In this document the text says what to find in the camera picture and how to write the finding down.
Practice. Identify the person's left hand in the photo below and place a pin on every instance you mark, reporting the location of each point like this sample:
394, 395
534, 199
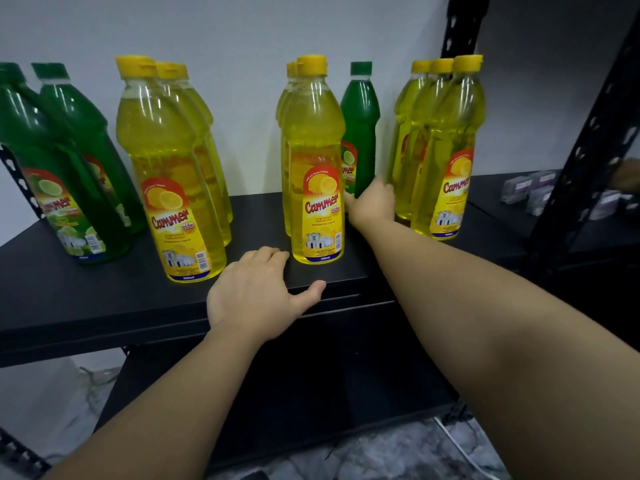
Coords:
255, 299

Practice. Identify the person's right hand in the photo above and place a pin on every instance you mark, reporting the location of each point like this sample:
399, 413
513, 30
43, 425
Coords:
375, 204

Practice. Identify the green dish soap bottle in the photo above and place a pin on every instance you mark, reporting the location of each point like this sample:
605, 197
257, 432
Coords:
361, 109
30, 134
80, 114

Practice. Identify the yellow dish soap bottle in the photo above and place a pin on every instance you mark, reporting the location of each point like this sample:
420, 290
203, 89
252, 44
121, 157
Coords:
288, 70
402, 114
294, 69
197, 127
312, 119
155, 139
450, 119
420, 114
208, 113

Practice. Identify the black metal shelving rack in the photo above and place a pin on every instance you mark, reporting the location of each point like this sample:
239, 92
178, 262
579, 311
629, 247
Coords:
75, 304
500, 214

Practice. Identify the person's right forearm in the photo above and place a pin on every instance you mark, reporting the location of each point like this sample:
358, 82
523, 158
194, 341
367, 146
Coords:
500, 334

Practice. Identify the person's left forearm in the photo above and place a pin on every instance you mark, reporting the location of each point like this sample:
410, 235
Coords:
175, 419

